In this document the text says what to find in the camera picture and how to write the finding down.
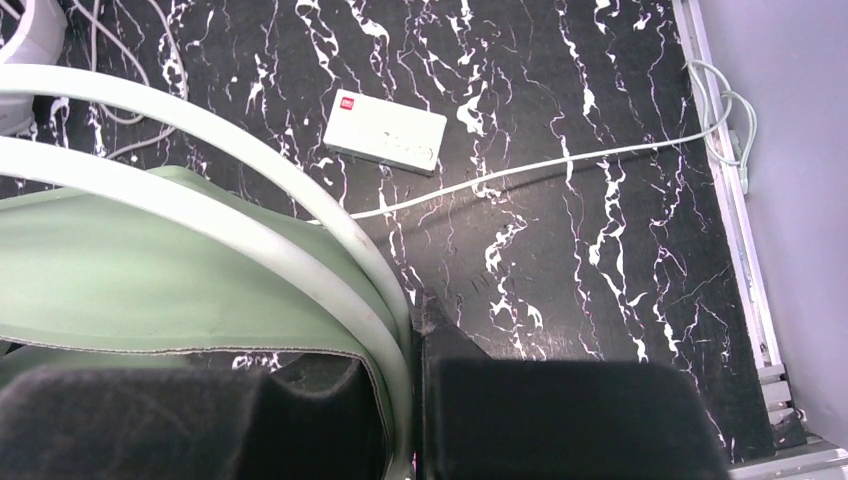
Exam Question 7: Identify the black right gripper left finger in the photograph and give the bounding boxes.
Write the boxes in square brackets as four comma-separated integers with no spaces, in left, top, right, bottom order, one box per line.
[1,354,388,479]

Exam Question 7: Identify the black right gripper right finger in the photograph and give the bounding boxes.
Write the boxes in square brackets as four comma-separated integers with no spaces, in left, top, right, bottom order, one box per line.
[412,289,729,479]

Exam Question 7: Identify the mint green headphones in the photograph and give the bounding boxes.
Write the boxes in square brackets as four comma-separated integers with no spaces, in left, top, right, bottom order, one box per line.
[1,64,415,479]

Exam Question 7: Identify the grey white headphones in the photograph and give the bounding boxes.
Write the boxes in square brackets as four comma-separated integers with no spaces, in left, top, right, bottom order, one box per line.
[1,0,67,135]

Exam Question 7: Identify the small white red box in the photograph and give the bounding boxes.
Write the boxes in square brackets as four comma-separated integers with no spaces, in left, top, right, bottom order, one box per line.
[323,89,447,175]

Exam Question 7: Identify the aluminium frame rail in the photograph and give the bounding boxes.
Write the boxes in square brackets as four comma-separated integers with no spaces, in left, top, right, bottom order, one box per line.
[672,1,847,479]

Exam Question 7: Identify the white grey headphone cable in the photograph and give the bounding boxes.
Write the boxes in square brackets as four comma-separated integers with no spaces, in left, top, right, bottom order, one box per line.
[0,0,190,160]

